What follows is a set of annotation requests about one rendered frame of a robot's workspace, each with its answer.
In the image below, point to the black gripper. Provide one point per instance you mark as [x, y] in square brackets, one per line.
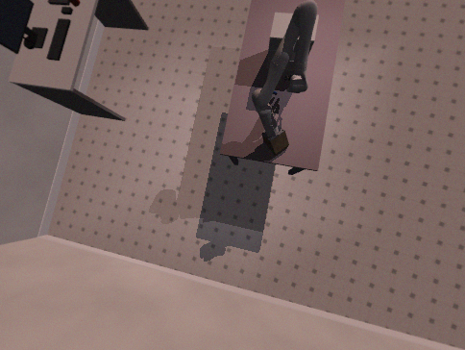
[288, 77]

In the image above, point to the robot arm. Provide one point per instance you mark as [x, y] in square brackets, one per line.
[301, 26]

